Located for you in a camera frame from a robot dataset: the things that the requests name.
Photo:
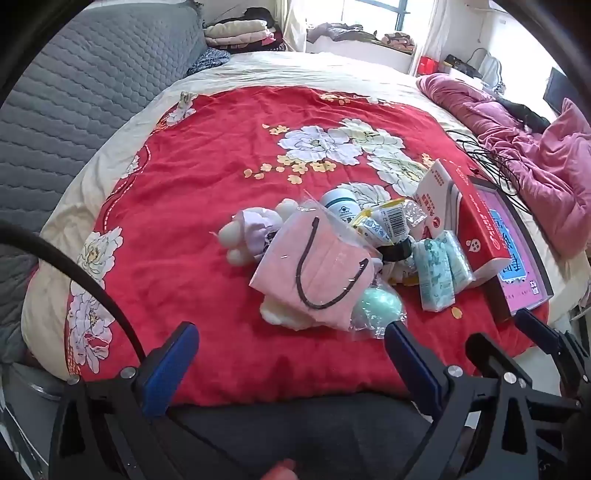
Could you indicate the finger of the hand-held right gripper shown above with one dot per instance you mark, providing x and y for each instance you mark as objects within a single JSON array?
[
  {"x": 538, "y": 330},
  {"x": 485, "y": 355}
]

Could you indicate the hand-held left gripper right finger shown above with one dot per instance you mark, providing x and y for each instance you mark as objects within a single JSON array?
[{"x": 415, "y": 369}]

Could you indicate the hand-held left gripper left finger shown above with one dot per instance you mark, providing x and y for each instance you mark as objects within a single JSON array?
[{"x": 168, "y": 369}]

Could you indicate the dark shallow box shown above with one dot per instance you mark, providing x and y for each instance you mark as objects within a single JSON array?
[{"x": 503, "y": 304}]

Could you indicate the cream plush toy purple top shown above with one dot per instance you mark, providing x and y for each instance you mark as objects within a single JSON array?
[{"x": 281, "y": 314}]

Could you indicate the pink face mask pack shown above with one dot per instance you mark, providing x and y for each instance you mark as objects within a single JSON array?
[{"x": 314, "y": 263}]

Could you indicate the person's left hand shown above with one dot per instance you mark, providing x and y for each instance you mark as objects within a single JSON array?
[{"x": 281, "y": 471}]

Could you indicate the mint green sponge in bag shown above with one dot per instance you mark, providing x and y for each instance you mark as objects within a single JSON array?
[{"x": 378, "y": 304}]

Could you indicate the green print tissue packet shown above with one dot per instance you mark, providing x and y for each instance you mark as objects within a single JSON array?
[
  {"x": 457, "y": 263},
  {"x": 431, "y": 277}
]

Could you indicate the red tissue pack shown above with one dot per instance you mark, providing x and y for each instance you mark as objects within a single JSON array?
[{"x": 480, "y": 226}]

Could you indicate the person's dark trousers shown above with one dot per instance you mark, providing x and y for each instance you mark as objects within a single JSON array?
[{"x": 300, "y": 429}]

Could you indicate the pink book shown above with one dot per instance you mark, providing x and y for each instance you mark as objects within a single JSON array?
[{"x": 495, "y": 205}]

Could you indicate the pink quilt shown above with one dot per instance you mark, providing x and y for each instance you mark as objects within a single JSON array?
[{"x": 545, "y": 184}]

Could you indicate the red floral blanket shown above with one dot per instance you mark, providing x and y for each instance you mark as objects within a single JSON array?
[{"x": 194, "y": 207}]

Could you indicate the pale plush toy lilac dress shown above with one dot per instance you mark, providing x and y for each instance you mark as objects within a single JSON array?
[{"x": 251, "y": 226}]

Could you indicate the white and red carton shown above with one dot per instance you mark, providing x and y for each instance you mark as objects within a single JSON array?
[{"x": 431, "y": 198}]

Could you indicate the white pill bottle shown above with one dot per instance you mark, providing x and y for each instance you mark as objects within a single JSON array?
[{"x": 339, "y": 203}]

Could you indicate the black garment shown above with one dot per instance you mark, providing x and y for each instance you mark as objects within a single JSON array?
[{"x": 526, "y": 115}]

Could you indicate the black television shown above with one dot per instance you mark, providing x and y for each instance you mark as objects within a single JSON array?
[{"x": 561, "y": 90}]

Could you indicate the black bag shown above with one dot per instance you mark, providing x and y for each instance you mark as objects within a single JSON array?
[{"x": 461, "y": 64}]

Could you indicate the red bag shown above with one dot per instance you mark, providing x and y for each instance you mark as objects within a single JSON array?
[{"x": 427, "y": 65}]

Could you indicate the grey quilted headboard cover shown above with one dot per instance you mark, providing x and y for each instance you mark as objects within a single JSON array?
[{"x": 69, "y": 92}]

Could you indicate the dark blue patterned pillow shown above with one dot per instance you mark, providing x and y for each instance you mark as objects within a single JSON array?
[{"x": 210, "y": 60}]

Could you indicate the cream curtain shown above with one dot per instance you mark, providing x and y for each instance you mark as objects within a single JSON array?
[
  {"x": 298, "y": 23},
  {"x": 441, "y": 27}
]

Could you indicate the white window bench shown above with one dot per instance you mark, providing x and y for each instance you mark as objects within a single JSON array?
[{"x": 360, "y": 55}]

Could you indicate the colourful clothes on sill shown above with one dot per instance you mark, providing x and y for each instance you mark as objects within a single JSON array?
[{"x": 399, "y": 40}]

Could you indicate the cream bed sheet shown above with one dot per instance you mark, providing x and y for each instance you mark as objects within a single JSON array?
[{"x": 286, "y": 69}]

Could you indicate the stack of folded clothes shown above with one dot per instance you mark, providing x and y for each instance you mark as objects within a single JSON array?
[{"x": 235, "y": 32}]

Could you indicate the grey clothes on sill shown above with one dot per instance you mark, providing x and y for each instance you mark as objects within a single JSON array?
[{"x": 337, "y": 32}]

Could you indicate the window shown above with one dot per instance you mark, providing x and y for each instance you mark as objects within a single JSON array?
[{"x": 383, "y": 16}]

